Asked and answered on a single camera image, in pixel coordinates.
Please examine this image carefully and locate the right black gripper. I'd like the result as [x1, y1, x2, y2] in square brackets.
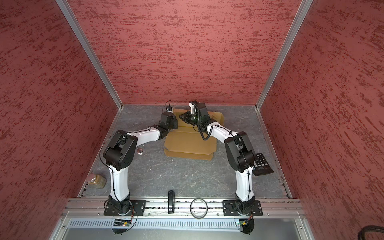
[179, 110, 203, 125]

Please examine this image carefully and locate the brown cardboard box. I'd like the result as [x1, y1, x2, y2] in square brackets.
[164, 109, 217, 161]

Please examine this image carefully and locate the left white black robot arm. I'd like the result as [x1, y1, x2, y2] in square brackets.
[100, 109, 178, 216]

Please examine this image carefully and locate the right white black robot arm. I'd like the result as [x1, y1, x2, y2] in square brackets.
[179, 111, 256, 215]

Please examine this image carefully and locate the small metal spoon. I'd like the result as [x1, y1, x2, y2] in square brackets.
[137, 148, 144, 156]

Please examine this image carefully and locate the black calculator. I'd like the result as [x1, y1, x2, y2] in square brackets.
[253, 153, 274, 176]

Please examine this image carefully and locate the glass spice jar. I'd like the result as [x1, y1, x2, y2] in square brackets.
[86, 173, 107, 189]

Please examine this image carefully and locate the left circuit board connector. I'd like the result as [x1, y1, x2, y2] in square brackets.
[112, 219, 132, 235]

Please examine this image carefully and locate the circuit board connector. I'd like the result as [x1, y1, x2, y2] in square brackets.
[112, 219, 132, 235]
[239, 219, 255, 235]

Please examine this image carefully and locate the right circuit board connector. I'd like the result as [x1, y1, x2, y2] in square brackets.
[239, 219, 255, 235]

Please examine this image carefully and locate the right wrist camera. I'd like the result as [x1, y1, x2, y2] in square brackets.
[189, 101, 209, 117]

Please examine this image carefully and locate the black handle bar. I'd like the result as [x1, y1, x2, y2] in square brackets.
[168, 190, 175, 214]

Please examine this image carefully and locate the black cable ring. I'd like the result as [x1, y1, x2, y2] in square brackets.
[189, 197, 209, 219]

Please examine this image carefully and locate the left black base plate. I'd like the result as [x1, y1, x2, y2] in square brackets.
[104, 199, 146, 217]

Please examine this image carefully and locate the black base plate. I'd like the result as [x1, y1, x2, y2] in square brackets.
[223, 200, 264, 217]
[104, 199, 146, 217]

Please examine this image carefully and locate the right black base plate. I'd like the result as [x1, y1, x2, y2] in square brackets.
[223, 200, 264, 217]

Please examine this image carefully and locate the left aluminium corner post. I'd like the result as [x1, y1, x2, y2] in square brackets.
[56, 0, 124, 110]

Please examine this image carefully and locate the aluminium corner post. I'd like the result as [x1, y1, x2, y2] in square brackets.
[56, 0, 124, 110]
[256, 0, 313, 111]

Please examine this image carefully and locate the aluminium frame rail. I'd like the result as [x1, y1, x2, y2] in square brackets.
[61, 197, 307, 219]

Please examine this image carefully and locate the white perforated cable duct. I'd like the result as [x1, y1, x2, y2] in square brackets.
[67, 218, 240, 232]

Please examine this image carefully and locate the right aluminium corner post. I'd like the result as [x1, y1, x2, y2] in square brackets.
[256, 0, 313, 111]

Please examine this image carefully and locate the black cable bottom corner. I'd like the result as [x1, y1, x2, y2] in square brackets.
[357, 224, 384, 240]

